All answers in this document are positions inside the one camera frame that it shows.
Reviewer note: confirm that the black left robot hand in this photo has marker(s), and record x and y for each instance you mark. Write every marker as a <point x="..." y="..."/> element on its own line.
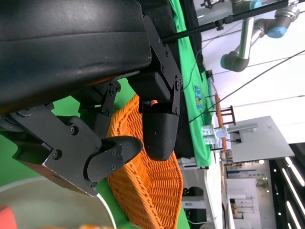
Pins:
<point x="59" y="47"/>

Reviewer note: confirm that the grey green bowl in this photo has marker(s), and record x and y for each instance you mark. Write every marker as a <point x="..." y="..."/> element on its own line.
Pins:
<point x="59" y="205"/>

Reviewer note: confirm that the grey blue capped robot arm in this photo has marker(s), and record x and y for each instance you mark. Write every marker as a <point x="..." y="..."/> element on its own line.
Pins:
<point x="234" y="62"/>
<point x="238" y="3"/>

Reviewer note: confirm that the orange wicker basket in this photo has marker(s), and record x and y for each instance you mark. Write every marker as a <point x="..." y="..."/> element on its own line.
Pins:
<point x="155" y="190"/>

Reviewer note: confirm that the pink cake block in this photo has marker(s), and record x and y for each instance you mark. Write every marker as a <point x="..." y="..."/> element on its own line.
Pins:
<point x="7" y="218"/>

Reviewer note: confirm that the orange striped bread bun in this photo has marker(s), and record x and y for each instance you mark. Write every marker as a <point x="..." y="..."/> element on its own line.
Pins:
<point x="95" y="226"/>

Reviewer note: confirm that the green tablecloth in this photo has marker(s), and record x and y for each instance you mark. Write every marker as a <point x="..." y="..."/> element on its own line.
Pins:
<point x="66" y="107"/>

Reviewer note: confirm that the green cloth with cartoon print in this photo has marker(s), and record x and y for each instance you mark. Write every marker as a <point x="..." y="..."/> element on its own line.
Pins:
<point x="195" y="119"/>

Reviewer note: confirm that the brown wooden chair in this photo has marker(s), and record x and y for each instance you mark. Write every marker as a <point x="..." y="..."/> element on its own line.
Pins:
<point x="219" y="112"/>

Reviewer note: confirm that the white teal carton pack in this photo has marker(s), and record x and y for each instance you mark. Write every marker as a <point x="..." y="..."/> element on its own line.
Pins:
<point x="209" y="136"/>

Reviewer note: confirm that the black boom pole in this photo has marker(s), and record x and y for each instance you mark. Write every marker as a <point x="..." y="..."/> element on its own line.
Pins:
<point x="238" y="16"/>

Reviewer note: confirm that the grey metal panel stand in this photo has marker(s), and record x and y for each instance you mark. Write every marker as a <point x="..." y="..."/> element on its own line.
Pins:
<point x="262" y="140"/>

